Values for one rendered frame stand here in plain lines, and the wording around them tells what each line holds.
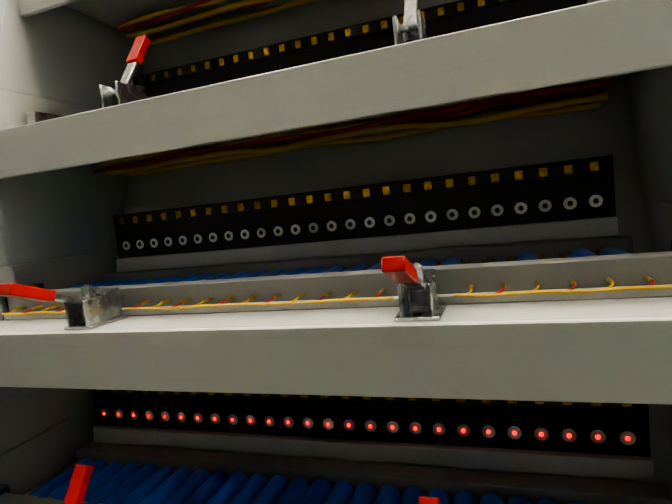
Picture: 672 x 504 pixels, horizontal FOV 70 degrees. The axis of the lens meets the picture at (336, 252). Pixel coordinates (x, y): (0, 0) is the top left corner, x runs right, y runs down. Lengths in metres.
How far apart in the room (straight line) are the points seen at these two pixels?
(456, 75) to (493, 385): 0.20
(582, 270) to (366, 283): 0.14
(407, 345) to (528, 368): 0.07
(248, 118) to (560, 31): 0.23
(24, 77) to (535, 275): 0.56
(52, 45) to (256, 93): 0.35
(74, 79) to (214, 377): 0.46
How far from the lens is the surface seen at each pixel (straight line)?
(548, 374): 0.29
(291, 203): 0.51
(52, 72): 0.68
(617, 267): 0.34
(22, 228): 0.61
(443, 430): 0.45
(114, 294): 0.44
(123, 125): 0.46
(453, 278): 0.34
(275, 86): 0.39
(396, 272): 0.24
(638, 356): 0.30
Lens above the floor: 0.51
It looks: 15 degrees up
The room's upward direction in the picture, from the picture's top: 1 degrees clockwise
